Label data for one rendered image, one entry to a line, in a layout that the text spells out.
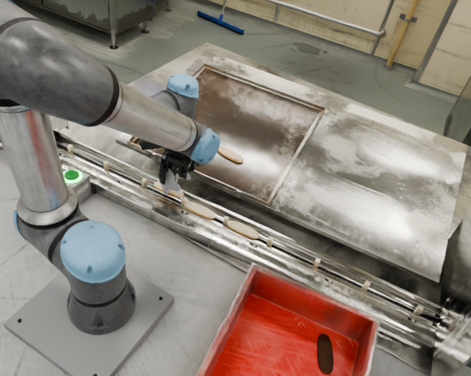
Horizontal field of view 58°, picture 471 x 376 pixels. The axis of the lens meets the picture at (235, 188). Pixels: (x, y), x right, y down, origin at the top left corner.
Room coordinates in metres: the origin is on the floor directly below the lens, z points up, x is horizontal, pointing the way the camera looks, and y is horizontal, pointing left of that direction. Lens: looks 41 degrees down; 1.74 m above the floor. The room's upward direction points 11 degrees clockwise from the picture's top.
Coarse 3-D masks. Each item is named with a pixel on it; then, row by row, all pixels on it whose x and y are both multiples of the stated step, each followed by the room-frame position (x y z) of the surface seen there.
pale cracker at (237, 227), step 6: (228, 222) 0.85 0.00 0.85; (234, 222) 0.85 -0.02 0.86; (240, 222) 0.86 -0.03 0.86; (234, 228) 0.83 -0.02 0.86; (240, 228) 0.83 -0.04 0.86; (246, 228) 0.84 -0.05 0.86; (252, 228) 0.84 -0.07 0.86; (246, 234) 0.82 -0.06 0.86; (252, 234) 0.82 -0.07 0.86; (258, 234) 0.83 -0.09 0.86
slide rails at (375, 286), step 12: (60, 144) 1.05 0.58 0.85; (72, 144) 1.06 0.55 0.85; (72, 156) 1.00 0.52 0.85; (96, 156) 1.03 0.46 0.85; (120, 168) 0.99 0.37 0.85; (156, 192) 0.92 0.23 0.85; (180, 204) 0.89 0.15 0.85; (204, 204) 0.91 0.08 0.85; (216, 216) 0.87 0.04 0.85; (228, 216) 0.88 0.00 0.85; (228, 228) 0.83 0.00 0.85; (252, 240) 0.81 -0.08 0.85; (276, 240) 0.82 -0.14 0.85; (300, 252) 0.80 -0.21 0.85; (324, 264) 0.77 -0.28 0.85; (348, 276) 0.75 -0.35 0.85; (360, 276) 0.76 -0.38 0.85; (360, 288) 0.72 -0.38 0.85; (372, 288) 0.73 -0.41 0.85; (384, 288) 0.73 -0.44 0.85; (384, 300) 0.69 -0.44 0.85; (396, 300) 0.70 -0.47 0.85; (408, 300) 0.71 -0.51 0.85; (408, 312) 0.67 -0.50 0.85; (432, 312) 0.69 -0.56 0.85; (432, 324) 0.65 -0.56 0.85
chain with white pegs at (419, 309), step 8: (72, 152) 1.03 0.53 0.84; (88, 160) 1.01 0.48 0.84; (104, 168) 0.98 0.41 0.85; (144, 184) 0.93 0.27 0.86; (160, 192) 0.93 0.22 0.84; (184, 200) 0.89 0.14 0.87; (224, 224) 0.85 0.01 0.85; (272, 240) 0.80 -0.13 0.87; (280, 248) 0.81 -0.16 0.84; (296, 256) 0.79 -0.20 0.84; (312, 264) 0.77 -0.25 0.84; (328, 272) 0.76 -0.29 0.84; (344, 280) 0.74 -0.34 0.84; (416, 312) 0.67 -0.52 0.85; (432, 320) 0.67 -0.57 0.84
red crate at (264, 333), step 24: (264, 312) 0.60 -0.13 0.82; (288, 312) 0.62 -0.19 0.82; (240, 336) 0.53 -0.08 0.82; (264, 336) 0.54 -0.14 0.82; (288, 336) 0.55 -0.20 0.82; (312, 336) 0.56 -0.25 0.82; (336, 336) 0.58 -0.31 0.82; (240, 360) 0.47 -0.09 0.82; (264, 360) 0.48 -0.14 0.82; (288, 360) 0.49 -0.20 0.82; (312, 360) 0.50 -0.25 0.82; (336, 360) 0.51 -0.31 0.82
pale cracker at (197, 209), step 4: (188, 204) 0.89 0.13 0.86; (192, 204) 0.89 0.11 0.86; (196, 204) 0.89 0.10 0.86; (188, 208) 0.87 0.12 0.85; (192, 208) 0.87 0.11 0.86; (196, 208) 0.88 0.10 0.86; (200, 208) 0.88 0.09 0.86; (204, 208) 0.88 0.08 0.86; (208, 208) 0.89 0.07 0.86; (192, 212) 0.87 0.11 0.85; (196, 212) 0.86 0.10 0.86; (200, 212) 0.87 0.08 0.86; (204, 212) 0.87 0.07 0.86; (208, 212) 0.87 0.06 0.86; (212, 212) 0.88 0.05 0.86; (204, 216) 0.86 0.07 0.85; (208, 216) 0.86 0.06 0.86; (212, 216) 0.86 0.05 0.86
